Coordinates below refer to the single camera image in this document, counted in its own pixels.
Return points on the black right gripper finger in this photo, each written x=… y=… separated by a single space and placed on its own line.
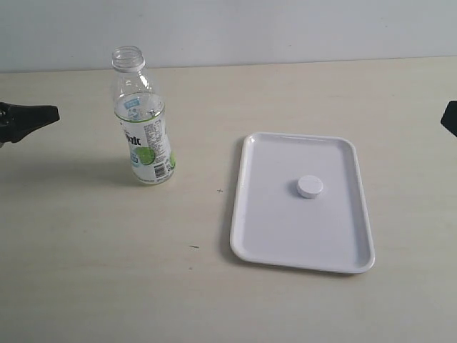
x=449 y=118

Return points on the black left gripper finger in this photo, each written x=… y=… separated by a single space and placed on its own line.
x=18 y=121

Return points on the clear plastic drink bottle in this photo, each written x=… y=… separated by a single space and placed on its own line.
x=141 y=114

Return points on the white bottle cap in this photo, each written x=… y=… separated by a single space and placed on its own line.
x=309 y=186

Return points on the white rectangular tray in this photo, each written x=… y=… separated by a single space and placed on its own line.
x=273 y=225

